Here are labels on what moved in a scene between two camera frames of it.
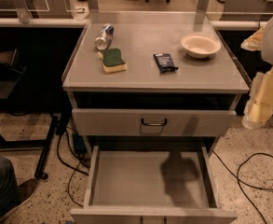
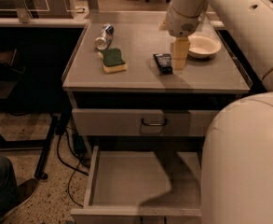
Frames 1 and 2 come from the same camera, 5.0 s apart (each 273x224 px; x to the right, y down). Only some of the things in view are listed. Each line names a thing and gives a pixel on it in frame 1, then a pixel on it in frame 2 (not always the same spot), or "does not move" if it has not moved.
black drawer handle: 154,124 does not move
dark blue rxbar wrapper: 165,63 does not move
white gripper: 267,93 -> 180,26
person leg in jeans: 2,188 does not move
